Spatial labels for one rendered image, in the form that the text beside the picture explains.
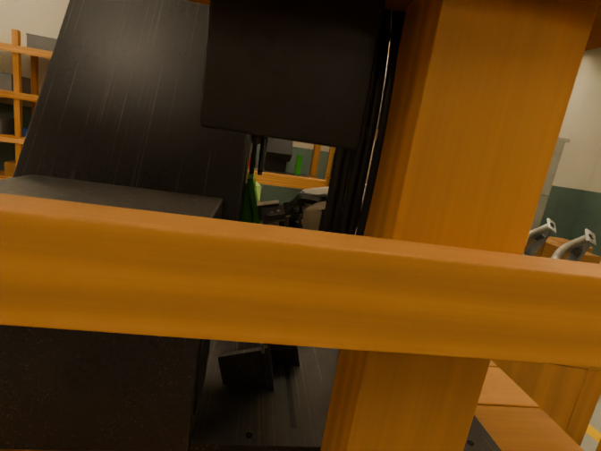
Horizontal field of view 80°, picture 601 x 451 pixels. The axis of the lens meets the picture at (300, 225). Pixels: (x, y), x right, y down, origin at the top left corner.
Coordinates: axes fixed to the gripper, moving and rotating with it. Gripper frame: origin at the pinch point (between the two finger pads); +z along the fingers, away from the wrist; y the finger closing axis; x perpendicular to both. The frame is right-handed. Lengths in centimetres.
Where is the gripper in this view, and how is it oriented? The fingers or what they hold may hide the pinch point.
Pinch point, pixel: (274, 219)
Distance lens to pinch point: 66.5
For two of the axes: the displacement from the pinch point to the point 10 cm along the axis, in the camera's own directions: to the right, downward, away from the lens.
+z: -9.9, 1.4, -0.8
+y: -0.1, -5.0, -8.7
